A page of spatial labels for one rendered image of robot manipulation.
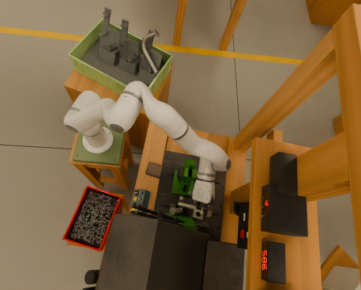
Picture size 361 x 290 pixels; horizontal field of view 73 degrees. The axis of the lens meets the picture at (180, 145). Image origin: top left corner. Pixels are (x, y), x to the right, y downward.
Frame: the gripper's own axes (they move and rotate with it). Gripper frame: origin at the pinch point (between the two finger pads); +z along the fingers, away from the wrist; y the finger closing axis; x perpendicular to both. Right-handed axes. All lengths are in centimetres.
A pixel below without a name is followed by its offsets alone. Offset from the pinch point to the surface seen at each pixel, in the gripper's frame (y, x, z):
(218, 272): 12.7, 0.9, 23.0
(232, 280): 17.6, 4.9, 25.5
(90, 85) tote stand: -107, -11, -68
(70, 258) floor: -135, 9, 75
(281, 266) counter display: 42.4, -12.5, 5.0
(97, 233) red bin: -57, -18, 25
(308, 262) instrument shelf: 47.0, 0.1, 5.0
